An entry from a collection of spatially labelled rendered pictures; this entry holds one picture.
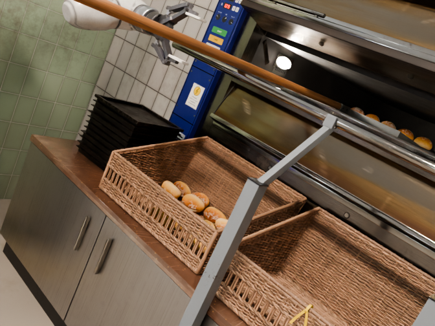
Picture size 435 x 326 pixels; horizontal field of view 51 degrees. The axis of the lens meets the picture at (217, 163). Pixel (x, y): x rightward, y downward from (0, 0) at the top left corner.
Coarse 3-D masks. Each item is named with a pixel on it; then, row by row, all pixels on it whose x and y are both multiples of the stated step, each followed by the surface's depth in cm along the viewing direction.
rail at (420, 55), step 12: (252, 0) 176; (288, 12) 166; (300, 12) 163; (324, 24) 156; (336, 24) 154; (360, 36) 148; (372, 36) 145; (396, 48) 140; (408, 48) 138; (432, 60) 133
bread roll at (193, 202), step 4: (184, 196) 182; (188, 196) 181; (192, 196) 180; (196, 196) 181; (184, 200) 180; (188, 200) 180; (192, 200) 179; (196, 200) 179; (200, 200) 180; (184, 204) 180; (188, 204) 179; (192, 204) 179; (196, 204) 179; (200, 204) 179; (204, 204) 181; (192, 208) 179; (196, 208) 179; (200, 208) 179; (196, 212) 180
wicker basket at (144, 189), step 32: (128, 160) 172; (160, 160) 184; (192, 160) 198; (224, 160) 190; (128, 192) 173; (160, 192) 148; (192, 192) 193; (224, 192) 185; (288, 192) 172; (160, 224) 148; (192, 224) 139; (256, 224) 150; (192, 256) 139
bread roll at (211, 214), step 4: (208, 208) 178; (212, 208) 178; (204, 212) 179; (208, 212) 177; (212, 212) 176; (216, 212) 176; (220, 212) 176; (204, 216) 179; (208, 216) 176; (212, 216) 176; (216, 216) 175; (220, 216) 175; (224, 216) 176; (208, 220) 176; (212, 220) 176
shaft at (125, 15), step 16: (80, 0) 100; (96, 0) 103; (112, 16) 109; (128, 16) 110; (160, 32) 119; (176, 32) 123; (192, 48) 130; (208, 48) 133; (240, 64) 146; (272, 80) 162; (288, 80) 170; (320, 96) 190
